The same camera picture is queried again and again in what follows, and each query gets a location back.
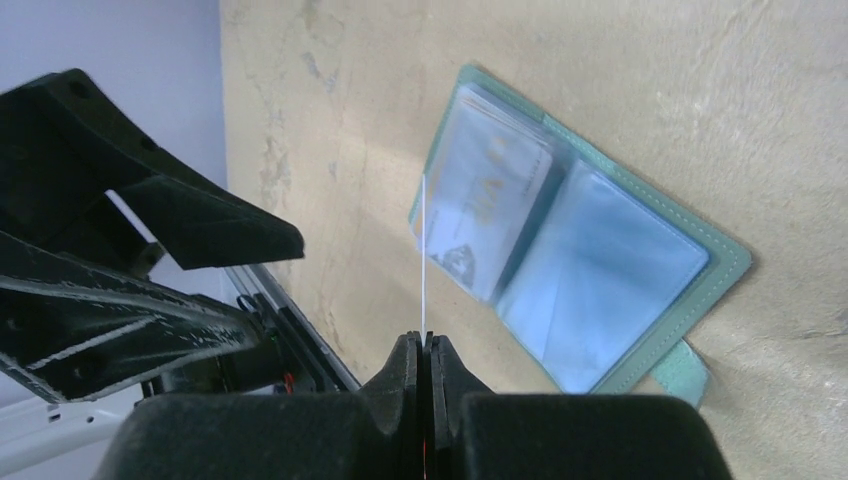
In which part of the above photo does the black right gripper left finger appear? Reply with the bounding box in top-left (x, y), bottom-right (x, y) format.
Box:
top-left (94, 332), bottom-right (421, 479)

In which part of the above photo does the teal card holder wallet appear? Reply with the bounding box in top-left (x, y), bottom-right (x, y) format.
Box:
top-left (422, 64), bottom-right (752, 406)

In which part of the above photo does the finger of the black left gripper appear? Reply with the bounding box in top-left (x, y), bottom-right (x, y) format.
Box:
top-left (1, 68), bottom-right (305, 270)
top-left (1, 234), bottom-right (264, 403)

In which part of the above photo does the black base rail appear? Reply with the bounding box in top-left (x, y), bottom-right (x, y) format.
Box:
top-left (224, 265), bottom-right (361, 394)

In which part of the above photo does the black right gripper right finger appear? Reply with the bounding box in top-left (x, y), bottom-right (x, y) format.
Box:
top-left (423, 333), bottom-right (732, 479)

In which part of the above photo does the silver VIP credit card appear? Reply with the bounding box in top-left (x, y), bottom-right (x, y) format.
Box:
top-left (415, 86), bottom-right (553, 302)

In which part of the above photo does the white VIP credit card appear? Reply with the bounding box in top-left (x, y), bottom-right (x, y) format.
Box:
top-left (418, 174), bottom-right (427, 342)

